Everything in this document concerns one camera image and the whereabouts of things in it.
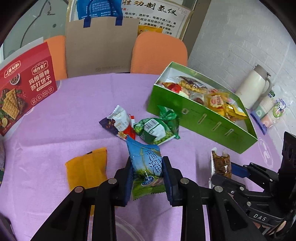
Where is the blue green plum bag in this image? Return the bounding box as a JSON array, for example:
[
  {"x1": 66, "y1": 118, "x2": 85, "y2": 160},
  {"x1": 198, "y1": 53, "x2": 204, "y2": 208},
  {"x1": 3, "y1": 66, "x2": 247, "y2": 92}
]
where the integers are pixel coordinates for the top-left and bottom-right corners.
[{"x1": 126, "y1": 137, "x2": 165, "y2": 200}]

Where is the blue tote bag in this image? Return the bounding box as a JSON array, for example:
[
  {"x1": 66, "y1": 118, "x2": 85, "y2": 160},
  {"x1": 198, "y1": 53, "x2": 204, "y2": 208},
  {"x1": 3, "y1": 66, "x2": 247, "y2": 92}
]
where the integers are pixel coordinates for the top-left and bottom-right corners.
[{"x1": 77, "y1": 0, "x2": 123, "y2": 28}]

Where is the purple tablecloth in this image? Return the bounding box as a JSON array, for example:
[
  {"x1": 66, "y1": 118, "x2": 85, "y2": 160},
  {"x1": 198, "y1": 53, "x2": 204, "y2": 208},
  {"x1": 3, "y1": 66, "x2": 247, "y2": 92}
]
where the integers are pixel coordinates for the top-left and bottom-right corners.
[{"x1": 1, "y1": 74, "x2": 283, "y2": 240}]

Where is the clear yellow bread pack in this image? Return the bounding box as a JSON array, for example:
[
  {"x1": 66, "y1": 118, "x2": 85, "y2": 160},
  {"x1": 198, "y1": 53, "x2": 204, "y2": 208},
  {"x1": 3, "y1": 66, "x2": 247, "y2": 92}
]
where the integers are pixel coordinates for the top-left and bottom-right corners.
[{"x1": 206, "y1": 91, "x2": 230, "y2": 117}]

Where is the green pea bag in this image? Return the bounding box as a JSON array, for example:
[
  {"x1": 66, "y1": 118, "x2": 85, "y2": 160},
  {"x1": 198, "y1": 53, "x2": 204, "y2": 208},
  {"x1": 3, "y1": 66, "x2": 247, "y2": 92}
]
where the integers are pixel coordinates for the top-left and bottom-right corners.
[{"x1": 133, "y1": 118, "x2": 176, "y2": 146}]

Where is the date walnut clear pack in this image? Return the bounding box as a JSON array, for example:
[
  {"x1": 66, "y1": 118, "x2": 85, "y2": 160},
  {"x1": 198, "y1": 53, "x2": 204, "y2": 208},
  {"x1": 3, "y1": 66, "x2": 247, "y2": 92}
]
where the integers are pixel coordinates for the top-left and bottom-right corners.
[{"x1": 186, "y1": 91, "x2": 205, "y2": 105}]

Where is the red cracker box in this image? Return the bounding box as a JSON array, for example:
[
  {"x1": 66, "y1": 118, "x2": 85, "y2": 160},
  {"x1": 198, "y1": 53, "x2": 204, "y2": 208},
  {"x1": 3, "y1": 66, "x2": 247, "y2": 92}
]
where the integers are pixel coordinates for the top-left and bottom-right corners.
[{"x1": 1, "y1": 42, "x2": 57, "y2": 136}]

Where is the left orange chair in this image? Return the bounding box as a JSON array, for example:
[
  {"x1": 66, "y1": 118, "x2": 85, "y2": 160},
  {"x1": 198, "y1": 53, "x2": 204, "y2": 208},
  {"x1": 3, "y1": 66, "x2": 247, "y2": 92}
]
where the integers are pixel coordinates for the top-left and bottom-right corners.
[{"x1": 44, "y1": 35, "x2": 67, "y2": 81}]

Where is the white wall poster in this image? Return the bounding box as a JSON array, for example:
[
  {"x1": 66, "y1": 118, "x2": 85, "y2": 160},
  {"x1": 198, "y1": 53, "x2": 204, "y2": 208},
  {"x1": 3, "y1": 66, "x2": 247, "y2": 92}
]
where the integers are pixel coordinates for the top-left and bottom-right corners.
[{"x1": 121, "y1": 0, "x2": 193, "y2": 40}]

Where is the person right hand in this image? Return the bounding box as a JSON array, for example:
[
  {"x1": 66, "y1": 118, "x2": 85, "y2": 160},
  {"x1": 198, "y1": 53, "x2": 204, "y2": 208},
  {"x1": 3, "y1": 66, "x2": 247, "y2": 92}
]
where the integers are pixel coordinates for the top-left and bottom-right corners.
[{"x1": 254, "y1": 220, "x2": 287, "y2": 235}]

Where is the green gift box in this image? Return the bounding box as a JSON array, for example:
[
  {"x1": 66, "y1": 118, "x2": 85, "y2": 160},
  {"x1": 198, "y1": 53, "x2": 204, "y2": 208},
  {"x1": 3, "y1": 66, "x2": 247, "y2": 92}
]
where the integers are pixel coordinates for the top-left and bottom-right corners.
[{"x1": 147, "y1": 62, "x2": 258, "y2": 154}]

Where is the orange snack bag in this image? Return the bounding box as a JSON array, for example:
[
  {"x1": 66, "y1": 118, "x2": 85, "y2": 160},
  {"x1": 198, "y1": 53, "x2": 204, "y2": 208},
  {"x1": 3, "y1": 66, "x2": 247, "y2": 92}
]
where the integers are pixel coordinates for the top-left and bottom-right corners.
[{"x1": 64, "y1": 147, "x2": 108, "y2": 216}]

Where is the right orange chair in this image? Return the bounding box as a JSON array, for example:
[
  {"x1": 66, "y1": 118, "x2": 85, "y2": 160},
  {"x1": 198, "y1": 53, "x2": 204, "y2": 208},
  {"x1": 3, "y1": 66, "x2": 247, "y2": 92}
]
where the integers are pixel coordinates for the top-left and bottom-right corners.
[{"x1": 130, "y1": 32, "x2": 188, "y2": 75}]

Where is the brown paper bag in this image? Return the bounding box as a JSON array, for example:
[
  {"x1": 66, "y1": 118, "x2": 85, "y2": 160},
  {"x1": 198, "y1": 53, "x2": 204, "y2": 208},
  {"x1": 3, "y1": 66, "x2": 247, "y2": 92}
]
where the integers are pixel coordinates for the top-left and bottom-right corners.
[{"x1": 65, "y1": 16, "x2": 139, "y2": 78}]

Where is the yellow chips bag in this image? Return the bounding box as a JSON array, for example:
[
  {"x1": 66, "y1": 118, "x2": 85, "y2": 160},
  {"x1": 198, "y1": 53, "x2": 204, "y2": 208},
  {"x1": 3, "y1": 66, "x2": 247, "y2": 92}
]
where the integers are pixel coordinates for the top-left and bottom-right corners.
[{"x1": 225, "y1": 102, "x2": 248, "y2": 122}]

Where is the dark green tin box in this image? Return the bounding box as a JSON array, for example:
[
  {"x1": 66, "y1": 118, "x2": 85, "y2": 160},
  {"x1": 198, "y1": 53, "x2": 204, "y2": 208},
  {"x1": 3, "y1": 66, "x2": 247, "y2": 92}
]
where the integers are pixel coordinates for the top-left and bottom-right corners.
[{"x1": 0, "y1": 139, "x2": 6, "y2": 184}]

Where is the orange chair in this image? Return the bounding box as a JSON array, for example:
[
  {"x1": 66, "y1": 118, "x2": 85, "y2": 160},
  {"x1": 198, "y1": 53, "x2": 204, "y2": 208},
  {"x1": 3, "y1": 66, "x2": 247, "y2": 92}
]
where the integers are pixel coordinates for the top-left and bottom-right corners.
[
  {"x1": 130, "y1": 32, "x2": 188, "y2": 75},
  {"x1": 44, "y1": 35, "x2": 67, "y2": 81}
]

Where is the spicy strip clear pack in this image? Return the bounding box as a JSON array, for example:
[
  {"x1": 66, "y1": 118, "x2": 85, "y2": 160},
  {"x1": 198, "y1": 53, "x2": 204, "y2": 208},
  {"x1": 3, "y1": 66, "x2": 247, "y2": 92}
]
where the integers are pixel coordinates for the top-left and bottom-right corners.
[{"x1": 209, "y1": 147, "x2": 232, "y2": 188}]

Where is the red broad bean bag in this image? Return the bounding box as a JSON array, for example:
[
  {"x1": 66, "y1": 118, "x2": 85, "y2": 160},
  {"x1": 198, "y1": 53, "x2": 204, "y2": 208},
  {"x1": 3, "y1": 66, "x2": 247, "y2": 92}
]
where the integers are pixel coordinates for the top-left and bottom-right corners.
[{"x1": 162, "y1": 82, "x2": 187, "y2": 94}]

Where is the white thermos jug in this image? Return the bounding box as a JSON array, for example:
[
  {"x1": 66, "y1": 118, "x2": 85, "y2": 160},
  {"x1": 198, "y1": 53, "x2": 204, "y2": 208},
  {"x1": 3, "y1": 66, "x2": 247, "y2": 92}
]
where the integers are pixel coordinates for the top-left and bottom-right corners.
[{"x1": 235, "y1": 64, "x2": 273, "y2": 109}]

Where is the brown label popcorn bag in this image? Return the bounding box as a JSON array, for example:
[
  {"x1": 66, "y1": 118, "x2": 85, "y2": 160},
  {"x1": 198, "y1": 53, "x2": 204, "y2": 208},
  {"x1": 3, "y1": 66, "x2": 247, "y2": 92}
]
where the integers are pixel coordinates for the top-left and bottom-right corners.
[{"x1": 177, "y1": 76, "x2": 208, "y2": 94}]

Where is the red white small bag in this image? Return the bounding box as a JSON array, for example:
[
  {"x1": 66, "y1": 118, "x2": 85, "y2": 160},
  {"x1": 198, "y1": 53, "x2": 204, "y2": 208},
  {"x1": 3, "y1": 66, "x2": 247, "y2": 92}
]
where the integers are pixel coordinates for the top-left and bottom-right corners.
[{"x1": 99, "y1": 105, "x2": 136, "y2": 140}]

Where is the green foil candy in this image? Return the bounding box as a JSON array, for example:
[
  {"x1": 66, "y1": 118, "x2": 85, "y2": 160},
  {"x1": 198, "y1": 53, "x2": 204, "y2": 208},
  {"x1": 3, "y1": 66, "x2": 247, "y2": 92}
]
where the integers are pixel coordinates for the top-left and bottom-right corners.
[{"x1": 158, "y1": 105, "x2": 180, "y2": 140}]

